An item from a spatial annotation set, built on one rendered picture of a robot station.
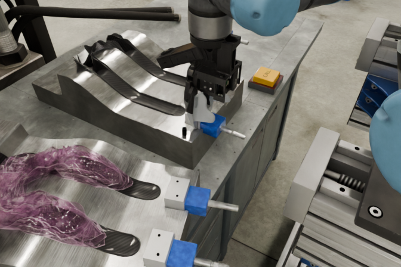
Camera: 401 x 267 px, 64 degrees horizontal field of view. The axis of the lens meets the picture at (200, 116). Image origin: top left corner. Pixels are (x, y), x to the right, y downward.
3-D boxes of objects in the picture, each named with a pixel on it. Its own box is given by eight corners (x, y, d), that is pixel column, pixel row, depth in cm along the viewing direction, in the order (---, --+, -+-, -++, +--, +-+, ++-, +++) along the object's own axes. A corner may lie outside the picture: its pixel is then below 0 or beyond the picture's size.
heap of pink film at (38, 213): (138, 172, 64) (132, 145, 59) (98, 260, 51) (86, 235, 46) (21, 151, 68) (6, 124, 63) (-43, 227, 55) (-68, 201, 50)
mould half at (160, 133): (241, 105, 88) (246, 63, 79) (193, 170, 72) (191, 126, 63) (102, 56, 107) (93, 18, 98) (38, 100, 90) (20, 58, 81)
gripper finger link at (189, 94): (188, 117, 63) (193, 75, 58) (181, 114, 63) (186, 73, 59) (200, 108, 66) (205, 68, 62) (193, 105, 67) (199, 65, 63)
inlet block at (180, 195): (238, 205, 62) (241, 188, 58) (235, 229, 58) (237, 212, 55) (173, 192, 64) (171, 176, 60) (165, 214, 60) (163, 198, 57)
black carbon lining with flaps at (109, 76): (212, 90, 82) (213, 58, 76) (178, 128, 72) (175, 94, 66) (107, 54, 95) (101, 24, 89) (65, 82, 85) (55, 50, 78)
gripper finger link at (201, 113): (208, 142, 65) (215, 101, 60) (183, 132, 67) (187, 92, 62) (215, 135, 67) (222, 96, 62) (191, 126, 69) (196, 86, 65)
